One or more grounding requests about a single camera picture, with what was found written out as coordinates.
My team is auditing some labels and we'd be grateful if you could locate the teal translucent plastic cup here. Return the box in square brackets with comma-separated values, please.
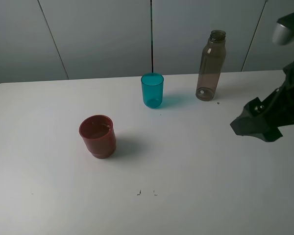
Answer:
[141, 73, 164, 108]

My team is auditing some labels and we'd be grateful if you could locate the red plastic cup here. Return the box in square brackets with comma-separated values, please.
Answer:
[79, 115, 116, 159]

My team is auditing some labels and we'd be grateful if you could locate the grey translucent water bottle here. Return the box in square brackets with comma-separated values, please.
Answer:
[196, 30, 226, 101]

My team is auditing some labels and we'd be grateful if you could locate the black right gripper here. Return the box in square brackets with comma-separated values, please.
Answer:
[230, 61, 294, 142]

